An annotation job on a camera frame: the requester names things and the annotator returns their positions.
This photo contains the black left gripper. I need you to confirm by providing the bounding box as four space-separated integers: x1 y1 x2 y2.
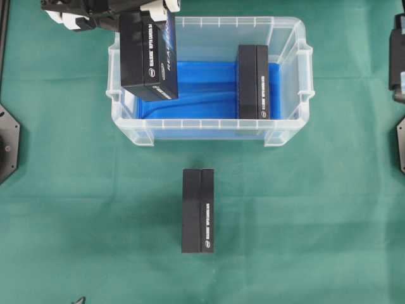
40 0 181 32

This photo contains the black realsense box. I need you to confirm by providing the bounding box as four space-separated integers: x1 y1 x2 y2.
182 168 215 253
120 11 178 102
237 44 271 120

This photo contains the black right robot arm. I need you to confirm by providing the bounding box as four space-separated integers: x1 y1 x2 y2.
389 13 404 103

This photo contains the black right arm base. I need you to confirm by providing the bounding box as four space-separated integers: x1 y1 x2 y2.
396 118 405 174

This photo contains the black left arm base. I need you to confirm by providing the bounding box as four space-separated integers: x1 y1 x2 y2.
0 105 20 184

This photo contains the clear plastic storage bin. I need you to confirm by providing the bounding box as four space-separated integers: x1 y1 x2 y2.
106 16 315 146

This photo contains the blue cloth bin liner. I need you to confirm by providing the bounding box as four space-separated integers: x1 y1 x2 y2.
137 61 282 146

